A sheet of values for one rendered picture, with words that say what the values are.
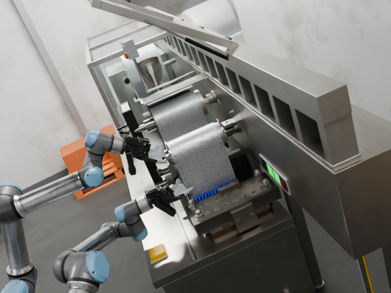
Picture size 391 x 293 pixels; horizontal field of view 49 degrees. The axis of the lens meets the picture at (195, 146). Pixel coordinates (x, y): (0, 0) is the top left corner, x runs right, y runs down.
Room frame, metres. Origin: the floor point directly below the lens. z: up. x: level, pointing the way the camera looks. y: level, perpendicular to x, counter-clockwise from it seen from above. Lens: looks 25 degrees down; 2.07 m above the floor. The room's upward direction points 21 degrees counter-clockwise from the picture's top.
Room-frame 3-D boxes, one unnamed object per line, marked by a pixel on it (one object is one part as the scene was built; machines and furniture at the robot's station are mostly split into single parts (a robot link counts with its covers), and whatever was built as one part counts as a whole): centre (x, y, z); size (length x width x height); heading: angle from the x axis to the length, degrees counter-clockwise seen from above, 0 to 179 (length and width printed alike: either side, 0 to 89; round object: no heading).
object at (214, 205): (1.59, -0.06, 1.00); 0.40 x 0.16 x 0.06; 96
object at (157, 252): (1.57, 0.33, 0.91); 0.07 x 0.07 x 0.02; 6
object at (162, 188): (1.68, 0.23, 1.12); 0.12 x 0.08 x 0.09; 96
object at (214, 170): (1.71, -0.01, 1.11); 0.23 x 0.01 x 0.18; 96
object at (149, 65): (2.48, 0.09, 1.50); 0.14 x 0.14 x 0.06
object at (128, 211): (1.66, 0.39, 1.11); 0.11 x 0.08 x 0.09; 96
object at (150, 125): (2.00, 0.17, 1.34); 0.06 x 0.06 x 0.06; 6
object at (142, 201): (1.68, 0.31, 1.11); 0.08 x 0.05 x 0.08; 6
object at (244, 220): (1.50, -0.09, 0.97); 0.10 x 0.03 x 0.11; 96
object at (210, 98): (2.03, -0.15, 1.34); 0.07 x 0.07 x 0.07; 6
